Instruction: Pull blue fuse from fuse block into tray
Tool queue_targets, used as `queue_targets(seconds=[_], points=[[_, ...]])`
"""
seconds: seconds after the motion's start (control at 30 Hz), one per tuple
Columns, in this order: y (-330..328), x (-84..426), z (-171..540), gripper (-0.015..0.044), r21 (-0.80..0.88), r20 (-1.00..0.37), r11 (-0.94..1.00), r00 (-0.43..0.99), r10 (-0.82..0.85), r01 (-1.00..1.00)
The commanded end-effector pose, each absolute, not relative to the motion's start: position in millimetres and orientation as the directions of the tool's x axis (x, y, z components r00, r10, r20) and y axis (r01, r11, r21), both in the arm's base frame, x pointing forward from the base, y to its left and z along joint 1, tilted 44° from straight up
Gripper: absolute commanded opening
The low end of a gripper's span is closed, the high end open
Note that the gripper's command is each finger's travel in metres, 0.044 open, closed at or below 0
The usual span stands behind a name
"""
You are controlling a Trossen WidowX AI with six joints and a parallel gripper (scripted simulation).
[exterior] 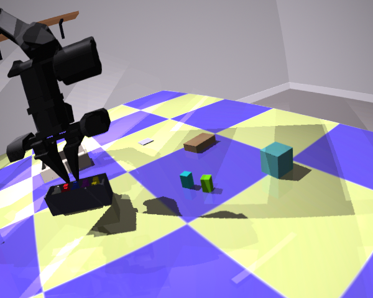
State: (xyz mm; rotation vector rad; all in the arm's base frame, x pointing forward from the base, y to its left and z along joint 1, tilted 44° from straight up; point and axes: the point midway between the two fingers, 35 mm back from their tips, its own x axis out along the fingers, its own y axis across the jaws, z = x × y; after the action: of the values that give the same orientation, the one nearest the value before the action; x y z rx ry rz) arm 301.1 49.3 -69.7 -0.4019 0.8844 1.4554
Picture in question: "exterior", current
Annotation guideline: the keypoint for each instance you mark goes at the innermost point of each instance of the tan rectangular block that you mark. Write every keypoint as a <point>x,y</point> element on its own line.
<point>199,142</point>

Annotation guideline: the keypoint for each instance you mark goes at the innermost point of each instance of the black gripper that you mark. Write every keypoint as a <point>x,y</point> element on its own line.
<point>50,119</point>

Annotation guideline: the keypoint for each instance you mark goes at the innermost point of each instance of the green rectangular block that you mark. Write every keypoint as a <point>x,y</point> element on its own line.
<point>206,183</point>

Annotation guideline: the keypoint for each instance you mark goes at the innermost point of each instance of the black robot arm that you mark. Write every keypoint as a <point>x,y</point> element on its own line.
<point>49,61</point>

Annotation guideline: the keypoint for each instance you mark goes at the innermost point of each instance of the white open rectangular tray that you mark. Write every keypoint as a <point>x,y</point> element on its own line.
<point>48,174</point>

